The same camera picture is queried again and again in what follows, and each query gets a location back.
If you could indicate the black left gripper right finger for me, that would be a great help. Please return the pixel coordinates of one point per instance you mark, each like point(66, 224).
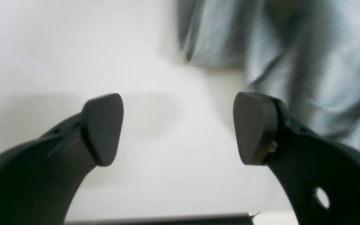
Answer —
point(320, 177)

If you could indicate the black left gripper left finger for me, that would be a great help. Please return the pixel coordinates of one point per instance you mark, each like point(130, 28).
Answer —
point(39, 178)

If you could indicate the grey T-shirt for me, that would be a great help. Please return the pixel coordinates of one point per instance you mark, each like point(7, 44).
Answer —
point(304, 52)

